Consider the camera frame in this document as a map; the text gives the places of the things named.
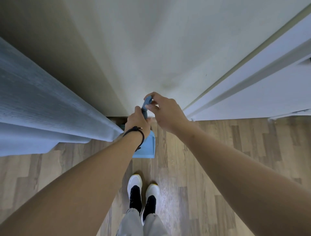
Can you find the person's left hand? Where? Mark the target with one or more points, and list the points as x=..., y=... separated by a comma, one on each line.
x=136, y=121

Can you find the person's right hand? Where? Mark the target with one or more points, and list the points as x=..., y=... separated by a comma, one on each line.
x=170, y=114

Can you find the person's left thumb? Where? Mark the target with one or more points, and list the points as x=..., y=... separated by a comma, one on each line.
x=138, y=110

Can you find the person's right thumb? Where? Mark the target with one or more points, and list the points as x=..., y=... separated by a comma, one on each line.
x=151, y=108

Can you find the person's right forearm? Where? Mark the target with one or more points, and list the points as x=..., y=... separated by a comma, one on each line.
x=243, y=180

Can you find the person's left forearm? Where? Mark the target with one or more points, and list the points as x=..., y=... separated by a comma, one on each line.
x=80, y=184

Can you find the black wrist band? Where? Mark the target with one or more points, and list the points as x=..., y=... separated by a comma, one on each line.
x=141, y=136

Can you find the person's left white black shoe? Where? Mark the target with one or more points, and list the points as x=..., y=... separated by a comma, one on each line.
x=135, y=189

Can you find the person's white black shoe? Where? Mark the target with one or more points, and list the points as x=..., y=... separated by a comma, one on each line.
x=151, y=199
x=135, y=189

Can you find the person's right white black shoe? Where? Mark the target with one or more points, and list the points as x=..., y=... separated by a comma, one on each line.
x=151, y=199

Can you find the grey-blue curtain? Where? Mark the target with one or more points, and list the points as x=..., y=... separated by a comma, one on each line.
x=43, y=107

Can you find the white door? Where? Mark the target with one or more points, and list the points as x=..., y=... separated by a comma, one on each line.
x=262, y=85

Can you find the person's light grey trousers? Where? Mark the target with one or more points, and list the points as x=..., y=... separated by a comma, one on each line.
x=136, y=225

